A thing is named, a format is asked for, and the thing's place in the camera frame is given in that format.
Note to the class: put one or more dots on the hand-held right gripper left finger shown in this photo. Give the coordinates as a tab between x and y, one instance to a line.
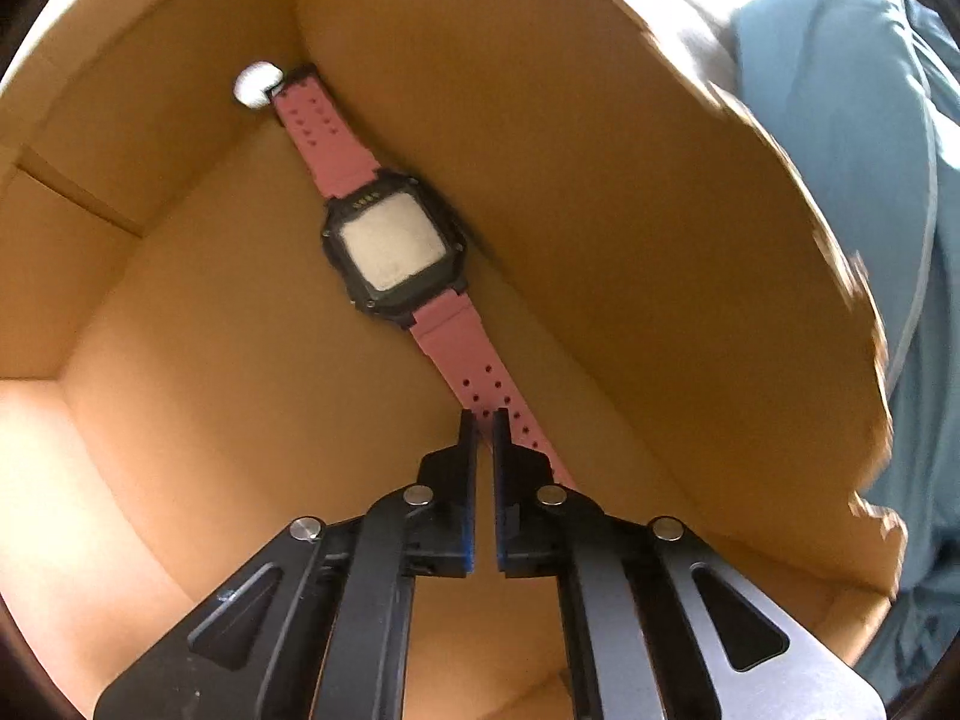
466	495

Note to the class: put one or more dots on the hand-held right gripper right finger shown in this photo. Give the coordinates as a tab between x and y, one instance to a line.
501	495

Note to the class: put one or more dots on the brown cardboard box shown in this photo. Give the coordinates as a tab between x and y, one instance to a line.
225	360

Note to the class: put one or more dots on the small white pearl bead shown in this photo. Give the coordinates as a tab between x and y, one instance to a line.
255	85

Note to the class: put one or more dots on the blue duvet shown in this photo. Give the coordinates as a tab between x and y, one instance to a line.
847	127

